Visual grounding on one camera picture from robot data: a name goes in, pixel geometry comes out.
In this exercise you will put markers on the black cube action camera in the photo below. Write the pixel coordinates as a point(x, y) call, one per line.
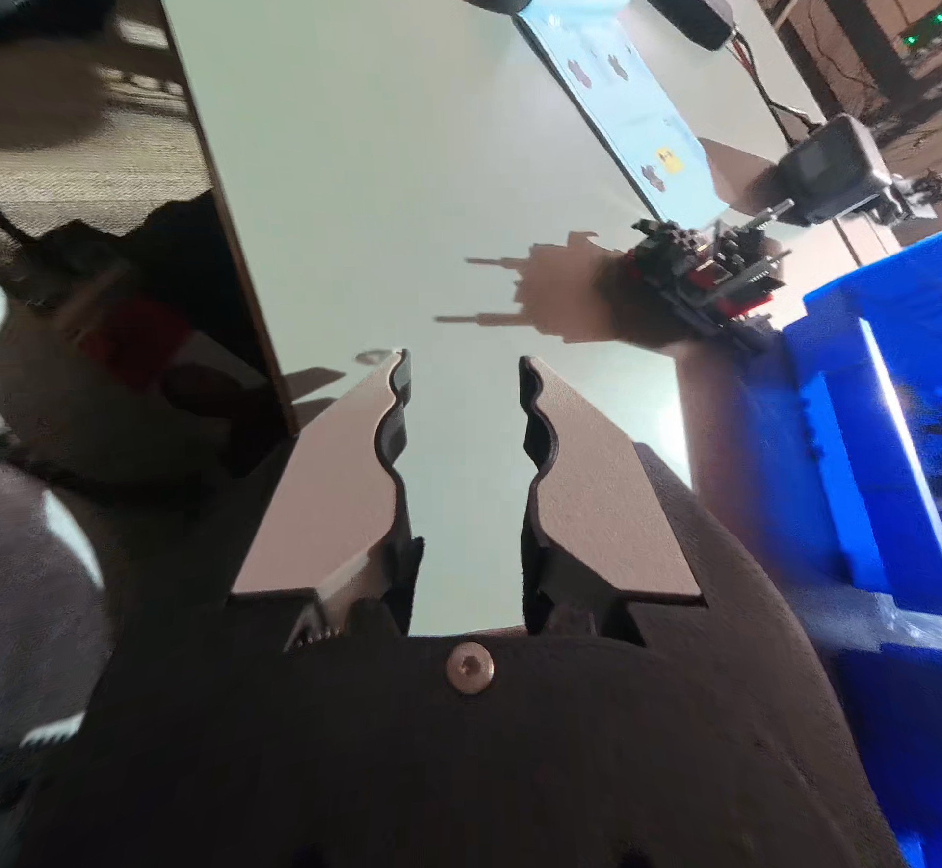
point(831, 169)

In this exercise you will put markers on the red black brick model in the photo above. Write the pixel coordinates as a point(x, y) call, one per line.
point(706, 279)

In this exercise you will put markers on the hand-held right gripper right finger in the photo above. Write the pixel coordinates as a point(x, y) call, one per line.
point(611, 515)

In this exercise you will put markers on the blue brick instruction booklet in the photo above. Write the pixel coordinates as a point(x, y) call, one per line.
point(633, 118)

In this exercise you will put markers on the blue plastic bin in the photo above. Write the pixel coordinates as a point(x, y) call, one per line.
point(868, 441)

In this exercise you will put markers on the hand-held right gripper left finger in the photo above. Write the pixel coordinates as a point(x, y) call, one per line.
point(324, 500)

